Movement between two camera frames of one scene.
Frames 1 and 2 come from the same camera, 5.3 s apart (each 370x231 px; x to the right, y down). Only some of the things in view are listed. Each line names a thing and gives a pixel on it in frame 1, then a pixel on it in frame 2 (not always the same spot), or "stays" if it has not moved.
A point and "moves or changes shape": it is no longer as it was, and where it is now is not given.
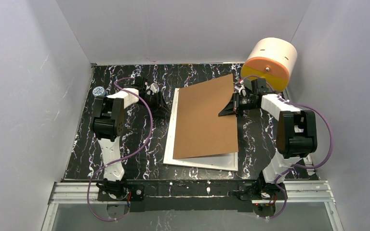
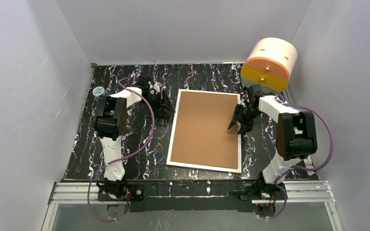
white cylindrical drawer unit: (274, 58) stays
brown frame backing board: (199, 130) moves or changes shape
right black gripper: (236, 101) -> (244, 112)
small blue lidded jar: (99, 91) stays
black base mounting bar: (167, 195) stays
